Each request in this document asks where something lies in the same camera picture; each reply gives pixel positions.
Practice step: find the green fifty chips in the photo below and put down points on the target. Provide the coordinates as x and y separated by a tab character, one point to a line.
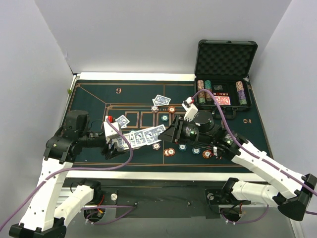
164	117

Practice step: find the red five chip stack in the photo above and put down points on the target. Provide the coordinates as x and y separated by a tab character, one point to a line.
169	152

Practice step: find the blue playing card box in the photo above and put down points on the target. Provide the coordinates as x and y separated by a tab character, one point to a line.
122	144

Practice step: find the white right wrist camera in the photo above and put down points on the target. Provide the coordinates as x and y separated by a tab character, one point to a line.
190	108

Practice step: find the blue card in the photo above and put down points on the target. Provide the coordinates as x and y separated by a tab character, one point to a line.
164	100
156	100

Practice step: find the red card deck in case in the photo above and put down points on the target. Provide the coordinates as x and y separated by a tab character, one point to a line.
223	100

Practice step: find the red five chips seat three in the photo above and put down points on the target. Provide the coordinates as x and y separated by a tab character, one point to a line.
207	154

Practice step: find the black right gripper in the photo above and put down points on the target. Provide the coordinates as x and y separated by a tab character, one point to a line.
179	131

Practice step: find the red five chips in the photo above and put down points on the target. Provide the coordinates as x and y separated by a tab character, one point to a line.
171	109

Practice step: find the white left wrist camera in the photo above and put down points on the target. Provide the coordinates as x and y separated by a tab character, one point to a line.
112	129

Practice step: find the green chip stack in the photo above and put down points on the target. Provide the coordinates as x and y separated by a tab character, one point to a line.
182	147

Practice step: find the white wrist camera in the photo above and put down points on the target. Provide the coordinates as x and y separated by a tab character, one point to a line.
190	108
112	129

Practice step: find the purple brown chip row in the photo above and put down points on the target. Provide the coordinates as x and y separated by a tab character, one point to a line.
241	93

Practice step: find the black poker chip case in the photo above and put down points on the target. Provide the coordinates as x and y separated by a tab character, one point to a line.
224	63

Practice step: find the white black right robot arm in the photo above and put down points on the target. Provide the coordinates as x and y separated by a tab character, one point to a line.
289	191

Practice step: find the aluminium mounting rail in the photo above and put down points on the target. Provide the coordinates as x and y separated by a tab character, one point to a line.
174	196

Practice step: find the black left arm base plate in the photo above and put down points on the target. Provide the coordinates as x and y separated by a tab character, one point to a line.
104	196

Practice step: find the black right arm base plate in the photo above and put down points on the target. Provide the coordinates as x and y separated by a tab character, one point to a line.
217	196

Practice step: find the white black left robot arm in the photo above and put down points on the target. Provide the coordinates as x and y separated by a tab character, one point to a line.
43	218

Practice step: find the green brown chip row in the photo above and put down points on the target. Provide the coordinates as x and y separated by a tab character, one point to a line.
207	84

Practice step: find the dark green poker mat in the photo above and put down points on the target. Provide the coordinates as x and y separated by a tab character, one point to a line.
134	99

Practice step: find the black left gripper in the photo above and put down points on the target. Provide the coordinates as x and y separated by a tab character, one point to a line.
108	148

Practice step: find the blue card seat five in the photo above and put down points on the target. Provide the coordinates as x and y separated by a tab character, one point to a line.
123	121

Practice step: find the brown chip row in case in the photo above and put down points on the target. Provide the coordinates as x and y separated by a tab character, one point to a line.
201	96

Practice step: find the blue backed card deck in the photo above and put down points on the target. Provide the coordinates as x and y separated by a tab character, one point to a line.
146	136

